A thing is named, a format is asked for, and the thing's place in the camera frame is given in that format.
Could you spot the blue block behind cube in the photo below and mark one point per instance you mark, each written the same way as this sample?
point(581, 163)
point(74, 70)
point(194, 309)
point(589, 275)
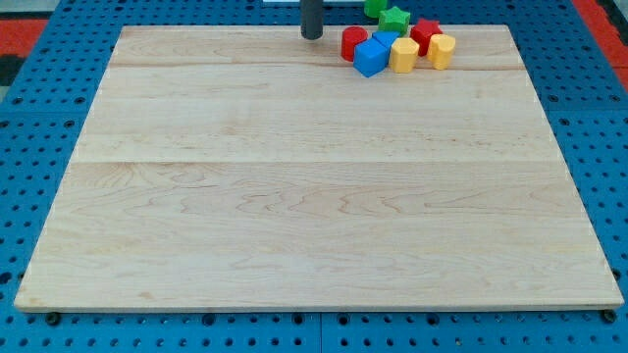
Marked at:
point(386, 38)

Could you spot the yellow hexagon block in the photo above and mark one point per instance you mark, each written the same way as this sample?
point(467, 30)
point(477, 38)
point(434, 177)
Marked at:
point(403, 56)

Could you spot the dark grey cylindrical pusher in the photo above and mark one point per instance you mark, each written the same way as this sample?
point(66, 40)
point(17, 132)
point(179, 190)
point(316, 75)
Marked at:
point(311, 18)

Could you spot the red star block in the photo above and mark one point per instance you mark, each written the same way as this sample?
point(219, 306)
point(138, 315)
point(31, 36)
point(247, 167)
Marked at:
point(422, 32)

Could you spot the yellow heart block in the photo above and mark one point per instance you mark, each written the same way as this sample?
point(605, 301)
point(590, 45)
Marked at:
point(440, 50)

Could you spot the red cylinder block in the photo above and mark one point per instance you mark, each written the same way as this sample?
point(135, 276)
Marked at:
point(350, 38)

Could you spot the light wooden board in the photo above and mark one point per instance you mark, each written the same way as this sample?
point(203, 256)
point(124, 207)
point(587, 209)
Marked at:
point(245, 169)

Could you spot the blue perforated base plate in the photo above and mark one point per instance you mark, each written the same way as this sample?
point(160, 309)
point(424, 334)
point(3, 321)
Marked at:
point(48, 100)

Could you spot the green cylinder block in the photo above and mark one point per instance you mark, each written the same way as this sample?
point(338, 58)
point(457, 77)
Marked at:
point(373, 8)

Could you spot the green star block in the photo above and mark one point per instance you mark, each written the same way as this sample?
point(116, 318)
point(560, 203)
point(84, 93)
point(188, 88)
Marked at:
point(394, 19)

